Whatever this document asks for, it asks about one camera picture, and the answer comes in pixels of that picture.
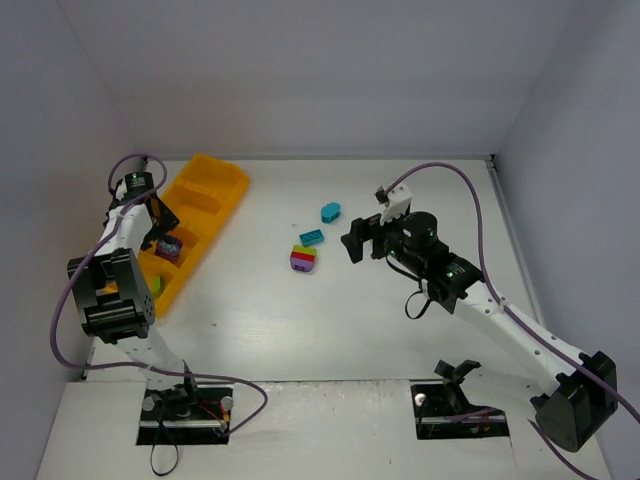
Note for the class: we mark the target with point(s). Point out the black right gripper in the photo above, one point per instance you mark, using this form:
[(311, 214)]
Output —
[(375, 237)]

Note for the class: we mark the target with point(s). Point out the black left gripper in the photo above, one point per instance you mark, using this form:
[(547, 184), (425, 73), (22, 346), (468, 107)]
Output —
[(163, 220)]

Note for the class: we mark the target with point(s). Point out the pink purple lego piece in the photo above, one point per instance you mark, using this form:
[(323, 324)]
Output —
[(168, 248)]

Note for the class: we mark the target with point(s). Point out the green square lego brick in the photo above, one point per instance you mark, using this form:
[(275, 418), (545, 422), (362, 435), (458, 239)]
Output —
[(157, 286)]

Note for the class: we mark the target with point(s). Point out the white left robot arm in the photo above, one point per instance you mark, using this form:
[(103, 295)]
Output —
[(115, 303)]

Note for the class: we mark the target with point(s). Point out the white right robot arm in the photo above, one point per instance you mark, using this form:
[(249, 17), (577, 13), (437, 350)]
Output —
[(566, 392)]

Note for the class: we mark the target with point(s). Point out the teal rounded lego brick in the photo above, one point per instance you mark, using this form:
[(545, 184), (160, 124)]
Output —
[(330, 212)]

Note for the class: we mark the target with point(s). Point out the teal flat lego brick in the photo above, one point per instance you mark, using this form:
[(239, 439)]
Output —
[(311, 238)]

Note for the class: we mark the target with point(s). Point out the yellow divided plastic tray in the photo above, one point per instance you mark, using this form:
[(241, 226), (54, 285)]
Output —
[(203, 195)]

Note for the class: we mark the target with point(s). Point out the striped lego stack purple base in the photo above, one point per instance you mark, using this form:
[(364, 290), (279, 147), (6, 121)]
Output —
[(303, 259)]

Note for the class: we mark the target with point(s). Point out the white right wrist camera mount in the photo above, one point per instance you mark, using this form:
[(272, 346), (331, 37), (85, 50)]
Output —
[(396, 202)]

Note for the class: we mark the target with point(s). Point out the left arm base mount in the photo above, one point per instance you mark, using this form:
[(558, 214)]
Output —
[(203, 422)]

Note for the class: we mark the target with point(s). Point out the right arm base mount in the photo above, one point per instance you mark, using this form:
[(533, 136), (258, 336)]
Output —
[(440, 414)]

